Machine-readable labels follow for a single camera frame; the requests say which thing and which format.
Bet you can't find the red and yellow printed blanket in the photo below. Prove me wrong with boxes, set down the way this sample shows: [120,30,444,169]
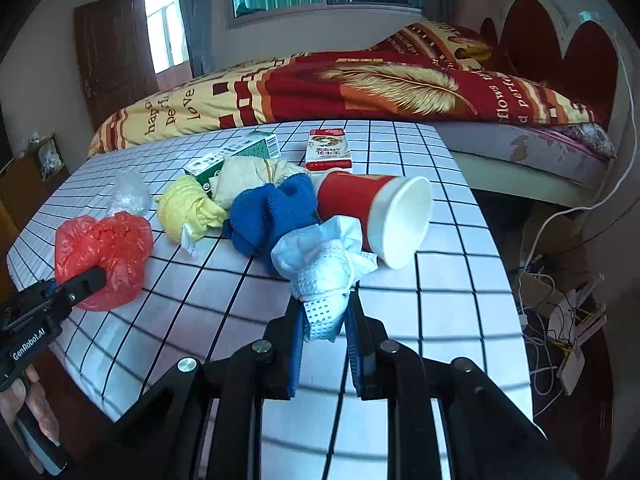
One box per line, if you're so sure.
[87,50,601,158]

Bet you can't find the white mesh cloth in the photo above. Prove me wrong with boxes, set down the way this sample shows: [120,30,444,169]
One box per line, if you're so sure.
[271,215,379,344]

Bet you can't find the green carton box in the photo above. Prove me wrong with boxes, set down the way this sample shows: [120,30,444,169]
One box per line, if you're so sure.
[182,130,281,196]

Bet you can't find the blue cloth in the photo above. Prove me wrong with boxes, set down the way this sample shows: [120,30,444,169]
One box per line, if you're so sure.
[221,174,321,276]

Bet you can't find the red plastic bag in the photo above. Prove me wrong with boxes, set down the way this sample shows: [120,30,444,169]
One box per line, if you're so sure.
[54,211,154,311]

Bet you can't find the red printed pillow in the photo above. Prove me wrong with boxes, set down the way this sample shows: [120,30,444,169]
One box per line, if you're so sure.
[370,21,496,72]

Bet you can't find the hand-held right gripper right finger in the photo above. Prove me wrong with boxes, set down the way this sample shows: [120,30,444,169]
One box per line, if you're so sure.
[344,292,585,480]

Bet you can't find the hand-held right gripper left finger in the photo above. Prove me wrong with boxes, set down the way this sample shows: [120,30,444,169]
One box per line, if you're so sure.
[75,294,310,480]

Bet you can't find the lavender mattress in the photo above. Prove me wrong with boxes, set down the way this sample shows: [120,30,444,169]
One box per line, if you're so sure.
[440,122,617,190]

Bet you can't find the off-white paper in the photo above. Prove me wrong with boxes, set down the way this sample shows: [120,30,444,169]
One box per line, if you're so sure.
[210,156,311,211]

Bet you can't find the red and white carton box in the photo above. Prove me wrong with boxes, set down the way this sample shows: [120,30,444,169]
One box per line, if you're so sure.
[305,128,354,173]

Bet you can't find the red paper cup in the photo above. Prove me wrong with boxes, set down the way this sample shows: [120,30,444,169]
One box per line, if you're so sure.
[316,170,434,270]

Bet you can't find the white routers and cables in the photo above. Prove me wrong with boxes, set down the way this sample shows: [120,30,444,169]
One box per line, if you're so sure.
[515,255,601,401]

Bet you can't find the grey curtain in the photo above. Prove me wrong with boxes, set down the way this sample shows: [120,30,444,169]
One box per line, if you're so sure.
[175,0,217,79]

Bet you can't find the crumpled clear plastic bag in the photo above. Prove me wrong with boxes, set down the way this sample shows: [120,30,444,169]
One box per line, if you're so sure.
[107,171,152,218]

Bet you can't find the bright window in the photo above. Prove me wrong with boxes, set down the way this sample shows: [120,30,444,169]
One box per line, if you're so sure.
[144,0,191,74]

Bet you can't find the yellow cloth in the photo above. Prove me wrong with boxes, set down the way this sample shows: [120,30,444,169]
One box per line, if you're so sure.
[155,175,231,257]

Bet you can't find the person's left hand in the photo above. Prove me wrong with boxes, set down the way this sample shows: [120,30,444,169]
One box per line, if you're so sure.
[0,365,61,461]

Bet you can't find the white power adapter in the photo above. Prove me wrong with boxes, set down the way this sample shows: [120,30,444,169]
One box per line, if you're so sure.
[556,342,587,395]

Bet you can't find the white grid tablecloth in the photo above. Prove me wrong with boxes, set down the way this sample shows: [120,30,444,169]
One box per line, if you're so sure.
[7,119,535,480]

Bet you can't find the red padded headboard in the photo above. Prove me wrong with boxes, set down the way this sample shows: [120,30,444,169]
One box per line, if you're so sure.
[477,0,636,131]

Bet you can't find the white power strip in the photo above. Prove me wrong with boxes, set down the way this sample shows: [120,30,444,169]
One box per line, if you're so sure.
[547,280,608,342]

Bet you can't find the brown wooden door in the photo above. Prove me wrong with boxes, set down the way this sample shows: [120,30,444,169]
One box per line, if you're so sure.
[74,0,162,132]

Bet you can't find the wooden side cabinet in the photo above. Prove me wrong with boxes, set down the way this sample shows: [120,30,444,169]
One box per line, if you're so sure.
[0,132,72,233]

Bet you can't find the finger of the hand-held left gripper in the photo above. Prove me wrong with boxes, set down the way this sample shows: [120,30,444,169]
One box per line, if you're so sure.
[43,266,108,310]

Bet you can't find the long white cable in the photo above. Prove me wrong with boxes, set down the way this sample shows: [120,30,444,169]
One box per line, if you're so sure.
[517,30,632,313]

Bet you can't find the white bed frame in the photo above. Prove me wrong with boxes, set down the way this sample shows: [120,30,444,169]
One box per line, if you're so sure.
[450,152,601,207]

